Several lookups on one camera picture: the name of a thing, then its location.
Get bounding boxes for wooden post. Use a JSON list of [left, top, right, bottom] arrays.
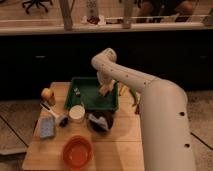
[[122, 0, 134, 29], [59, 0, 73, 31]]

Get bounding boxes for small dice in tray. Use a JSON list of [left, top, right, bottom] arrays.
[[74, 88, 81, 97]]

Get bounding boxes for white round cup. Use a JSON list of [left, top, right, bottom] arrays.
[[69, 105, 85, 123]]

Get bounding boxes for green plastic tray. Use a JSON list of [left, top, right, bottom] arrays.
[[64, 77, 119, 111]]

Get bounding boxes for wooden post right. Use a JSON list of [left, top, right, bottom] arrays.
[[122, 0, 134, 29]]

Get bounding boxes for white handled brush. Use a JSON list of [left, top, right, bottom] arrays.
[[40, 102, 68, 127]]

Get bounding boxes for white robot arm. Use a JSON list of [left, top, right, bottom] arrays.
[[91, 48, 196, 171]]

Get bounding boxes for blue sponge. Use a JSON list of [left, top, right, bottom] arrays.
[[40, 117, 55, 139]]

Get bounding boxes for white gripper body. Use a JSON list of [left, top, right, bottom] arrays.
[[97, 72, 115, 88]]

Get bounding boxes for orange plastic bowl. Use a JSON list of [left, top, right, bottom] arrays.
[[62, 135, 93, 171]]

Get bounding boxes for office chair base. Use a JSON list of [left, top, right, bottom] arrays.
[[22, 0, 53, 14]]

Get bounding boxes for seated person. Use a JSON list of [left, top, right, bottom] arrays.
[[136, 0, 193, 23]]

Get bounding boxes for dark bowl with cloth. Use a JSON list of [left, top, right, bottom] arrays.
[[88, 111, 114, 132]]

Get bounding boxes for wooden post left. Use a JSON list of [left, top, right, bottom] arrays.
[[59, 0, 73, 31]]

